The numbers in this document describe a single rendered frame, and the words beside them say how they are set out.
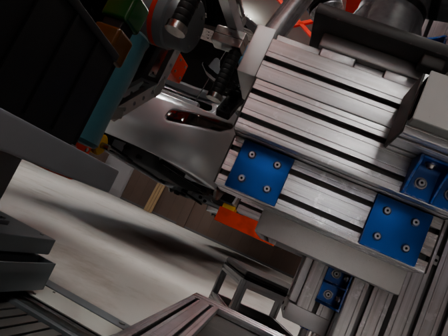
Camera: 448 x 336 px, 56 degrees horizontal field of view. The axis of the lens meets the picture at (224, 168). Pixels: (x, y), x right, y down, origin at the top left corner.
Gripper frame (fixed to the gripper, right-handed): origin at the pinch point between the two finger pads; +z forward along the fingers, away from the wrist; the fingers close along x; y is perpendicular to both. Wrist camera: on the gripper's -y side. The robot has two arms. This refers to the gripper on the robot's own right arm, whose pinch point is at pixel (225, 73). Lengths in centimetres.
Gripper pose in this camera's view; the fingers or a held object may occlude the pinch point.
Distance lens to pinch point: 119.5
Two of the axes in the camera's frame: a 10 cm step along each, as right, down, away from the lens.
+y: 4.1, -9.0, 1.4
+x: 8.9, 3.7, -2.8
